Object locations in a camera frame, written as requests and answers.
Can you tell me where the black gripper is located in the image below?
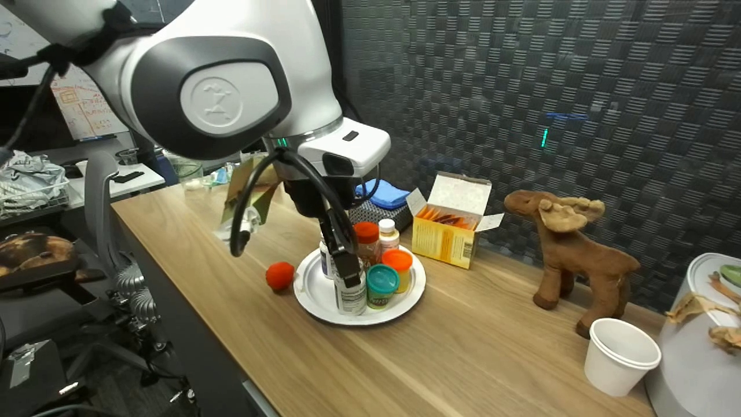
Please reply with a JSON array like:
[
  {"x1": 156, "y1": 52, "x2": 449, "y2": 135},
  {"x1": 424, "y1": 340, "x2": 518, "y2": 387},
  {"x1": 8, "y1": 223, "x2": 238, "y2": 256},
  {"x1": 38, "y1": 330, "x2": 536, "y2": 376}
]
[{"x1": 282, "y1": 168, "x2": 365, "y2": 291}]

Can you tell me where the small white cap bottle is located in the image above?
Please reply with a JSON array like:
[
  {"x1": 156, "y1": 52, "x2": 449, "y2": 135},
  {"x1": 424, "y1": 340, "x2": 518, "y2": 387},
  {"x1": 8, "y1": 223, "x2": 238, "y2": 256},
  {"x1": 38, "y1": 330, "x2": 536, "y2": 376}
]
[{"x1": 377, "y1": 218, "x2": 402, "y2": 253}]

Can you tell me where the white paper cup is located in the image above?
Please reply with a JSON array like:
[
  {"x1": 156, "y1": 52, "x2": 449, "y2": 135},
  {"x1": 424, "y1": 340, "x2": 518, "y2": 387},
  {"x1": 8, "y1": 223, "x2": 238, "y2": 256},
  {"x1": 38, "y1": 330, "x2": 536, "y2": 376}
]
[{"x1": 581, "y1": 315, "x2": 665, "y2": 399}]

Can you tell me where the white paper plate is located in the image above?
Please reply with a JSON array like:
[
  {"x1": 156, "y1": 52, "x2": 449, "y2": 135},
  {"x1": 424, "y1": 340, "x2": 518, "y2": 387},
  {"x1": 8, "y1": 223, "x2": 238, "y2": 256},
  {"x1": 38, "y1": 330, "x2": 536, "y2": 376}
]
[{"x1": 292, "y1": 242, "x2": 429, "y2": 329}]

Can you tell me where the red toy strawberry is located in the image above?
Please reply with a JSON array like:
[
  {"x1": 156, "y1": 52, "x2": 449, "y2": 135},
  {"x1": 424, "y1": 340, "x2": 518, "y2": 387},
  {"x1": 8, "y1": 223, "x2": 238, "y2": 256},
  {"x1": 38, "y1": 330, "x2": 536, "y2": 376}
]
[{"x1": 265, "y1": 259, "x2": 299, "y2": 296}]

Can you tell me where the brown plush moose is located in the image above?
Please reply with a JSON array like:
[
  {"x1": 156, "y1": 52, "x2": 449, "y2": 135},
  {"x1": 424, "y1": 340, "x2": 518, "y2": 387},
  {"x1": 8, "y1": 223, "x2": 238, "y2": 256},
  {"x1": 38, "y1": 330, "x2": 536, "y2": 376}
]
[{"x1": 505, "y1": 187, "x2": 643, "y2": 340}]

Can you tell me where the orange lid dough tub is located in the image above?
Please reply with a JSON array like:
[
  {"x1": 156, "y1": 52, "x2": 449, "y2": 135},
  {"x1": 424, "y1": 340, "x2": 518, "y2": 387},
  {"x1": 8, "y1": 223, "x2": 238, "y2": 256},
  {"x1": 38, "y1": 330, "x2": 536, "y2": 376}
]
[{"x1": 379, "y1": 245, "x2": 416, "y2": 294}]

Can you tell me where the pile of grey clothes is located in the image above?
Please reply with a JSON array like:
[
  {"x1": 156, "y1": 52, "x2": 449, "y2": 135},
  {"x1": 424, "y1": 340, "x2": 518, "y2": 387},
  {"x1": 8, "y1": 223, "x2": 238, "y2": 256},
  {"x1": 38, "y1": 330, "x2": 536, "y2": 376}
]
[{"x1": 0, "y1": 149, "x2": 76, "y2": 218}]

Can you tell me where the teal lid dough tub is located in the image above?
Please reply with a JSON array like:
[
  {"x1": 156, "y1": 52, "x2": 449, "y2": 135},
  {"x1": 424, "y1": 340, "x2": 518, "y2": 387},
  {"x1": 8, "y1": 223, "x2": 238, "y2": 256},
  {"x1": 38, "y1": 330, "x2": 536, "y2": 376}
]
[{"x1": 364, "y1": 264, "x2": 402, "y2": 308}]

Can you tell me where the black camera cable loop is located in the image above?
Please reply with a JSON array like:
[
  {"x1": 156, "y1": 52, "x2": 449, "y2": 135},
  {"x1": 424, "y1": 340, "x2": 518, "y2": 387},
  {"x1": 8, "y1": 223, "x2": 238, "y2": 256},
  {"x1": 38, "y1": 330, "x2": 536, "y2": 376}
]
[{"x1": 226, "y1": 149, "x2": 364, "y2": 289}]

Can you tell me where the white bucket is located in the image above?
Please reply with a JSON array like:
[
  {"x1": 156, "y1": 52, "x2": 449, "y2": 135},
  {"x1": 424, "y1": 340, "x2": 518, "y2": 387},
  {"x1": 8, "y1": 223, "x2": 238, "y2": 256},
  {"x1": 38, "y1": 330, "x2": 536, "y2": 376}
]
[{"x1": 646, "y1": 250, "x2": 741, "y2": 417}]

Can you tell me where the yellow cardboard box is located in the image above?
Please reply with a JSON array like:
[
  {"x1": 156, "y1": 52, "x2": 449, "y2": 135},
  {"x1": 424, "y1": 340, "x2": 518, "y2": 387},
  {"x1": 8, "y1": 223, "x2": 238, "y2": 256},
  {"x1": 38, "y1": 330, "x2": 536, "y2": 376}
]
[{"x1": 405, "y1": 171, "x2": 505, "y2": 271}]

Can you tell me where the black monitor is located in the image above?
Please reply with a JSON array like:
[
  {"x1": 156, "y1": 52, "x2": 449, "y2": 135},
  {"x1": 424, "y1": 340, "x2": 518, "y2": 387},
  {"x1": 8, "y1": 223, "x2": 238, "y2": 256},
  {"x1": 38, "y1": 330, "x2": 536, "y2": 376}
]
[{"x1": 0, "y1": 76, "x2": 79, "y2": 155}]

